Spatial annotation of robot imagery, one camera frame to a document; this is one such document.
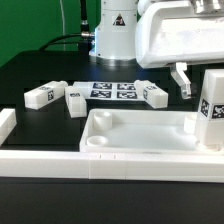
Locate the white desk top tray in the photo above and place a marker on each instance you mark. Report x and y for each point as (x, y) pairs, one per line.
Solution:
(143, 131)

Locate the white front fence bar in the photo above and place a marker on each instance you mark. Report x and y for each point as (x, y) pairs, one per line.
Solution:
(161, 167)

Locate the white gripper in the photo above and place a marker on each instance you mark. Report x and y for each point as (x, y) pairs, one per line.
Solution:
(179, 32)

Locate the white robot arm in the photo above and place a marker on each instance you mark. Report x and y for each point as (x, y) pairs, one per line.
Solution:
(115, 34)

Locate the white left fence block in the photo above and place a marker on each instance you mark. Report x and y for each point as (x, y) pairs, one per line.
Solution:
(7, 123)

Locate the marker tag sheet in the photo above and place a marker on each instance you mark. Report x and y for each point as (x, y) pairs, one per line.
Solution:
(107, 90)

